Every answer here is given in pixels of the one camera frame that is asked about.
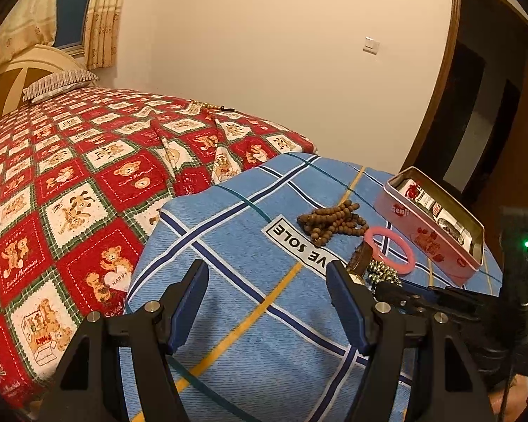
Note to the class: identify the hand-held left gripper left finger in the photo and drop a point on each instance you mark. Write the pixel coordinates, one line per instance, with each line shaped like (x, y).
(189, 303)

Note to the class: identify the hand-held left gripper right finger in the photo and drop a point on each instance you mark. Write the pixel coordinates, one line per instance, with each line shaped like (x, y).
(350, 307)

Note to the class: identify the narrow yellow patterned curtain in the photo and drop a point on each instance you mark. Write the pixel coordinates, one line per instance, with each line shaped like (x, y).
(108, 13)

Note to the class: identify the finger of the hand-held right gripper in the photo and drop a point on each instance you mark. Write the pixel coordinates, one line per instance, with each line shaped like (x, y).
(402, 299)
(466, 303)

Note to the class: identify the person's right forearm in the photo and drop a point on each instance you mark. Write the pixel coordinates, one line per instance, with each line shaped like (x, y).
(512, 400)

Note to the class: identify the white light switch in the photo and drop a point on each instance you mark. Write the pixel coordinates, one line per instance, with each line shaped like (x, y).
(372, 45)

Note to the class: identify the pink metal tin box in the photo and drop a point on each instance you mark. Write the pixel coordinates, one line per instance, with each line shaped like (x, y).
(422, 237)

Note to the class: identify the window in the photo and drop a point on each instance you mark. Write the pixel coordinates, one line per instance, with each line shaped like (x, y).
(72, 9)

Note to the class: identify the blue plaid cloth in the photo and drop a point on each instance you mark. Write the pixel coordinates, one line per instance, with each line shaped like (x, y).
(246, 316)

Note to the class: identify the cream wooden headboard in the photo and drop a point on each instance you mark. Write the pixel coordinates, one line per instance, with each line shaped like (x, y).
(31, 63)

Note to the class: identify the brown wooden door frame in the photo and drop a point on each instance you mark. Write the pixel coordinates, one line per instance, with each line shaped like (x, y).
(440, 74)

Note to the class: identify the pink bangle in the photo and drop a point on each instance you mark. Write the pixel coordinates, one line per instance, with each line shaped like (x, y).
(389, 230)

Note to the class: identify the striped pillow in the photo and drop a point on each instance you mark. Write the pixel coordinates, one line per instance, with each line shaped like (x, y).
(59, 85)

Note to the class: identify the wide yellow patterned curtain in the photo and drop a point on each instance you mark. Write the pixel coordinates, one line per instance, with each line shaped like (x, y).
(26, 13)

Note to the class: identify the red bear-print bedsheet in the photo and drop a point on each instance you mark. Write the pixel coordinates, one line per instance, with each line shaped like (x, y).
(70, 184)

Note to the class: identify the white printed packet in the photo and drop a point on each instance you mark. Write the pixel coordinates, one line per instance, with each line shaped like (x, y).
(438, 206)

